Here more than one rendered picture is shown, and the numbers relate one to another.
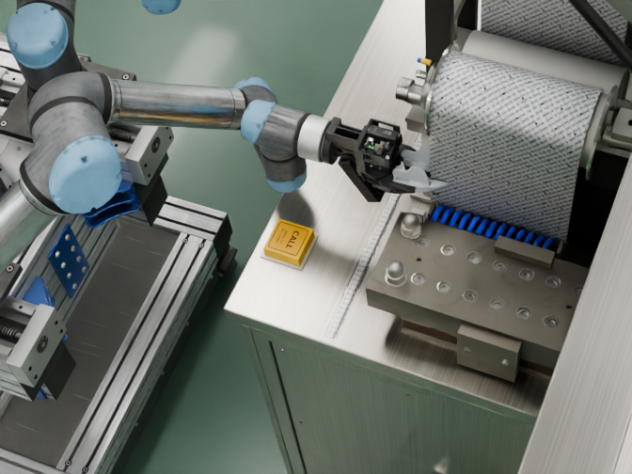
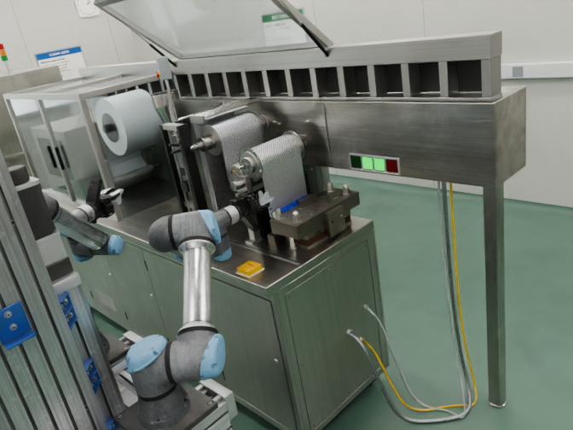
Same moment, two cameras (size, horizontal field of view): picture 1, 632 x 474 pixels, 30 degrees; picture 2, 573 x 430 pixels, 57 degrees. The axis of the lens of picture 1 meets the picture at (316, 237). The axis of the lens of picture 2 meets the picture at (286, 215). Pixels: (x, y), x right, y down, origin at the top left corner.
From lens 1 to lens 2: 1.99 m
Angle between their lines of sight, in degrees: 62
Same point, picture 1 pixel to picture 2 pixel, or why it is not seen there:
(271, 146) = (222, 224)
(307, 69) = not seen: hidden behind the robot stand
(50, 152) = (194, 219)
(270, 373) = (287, 328)
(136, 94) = not seen: hidden behind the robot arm
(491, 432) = (353, 261)
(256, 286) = (262, 279)
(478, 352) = (334, 220)
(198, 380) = not seen: outside the picture
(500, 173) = (284, 176)
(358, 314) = (295, 257)
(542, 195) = (296, 176)
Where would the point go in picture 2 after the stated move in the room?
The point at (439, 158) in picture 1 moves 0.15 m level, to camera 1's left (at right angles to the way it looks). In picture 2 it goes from (268, 185) to (257, 199)
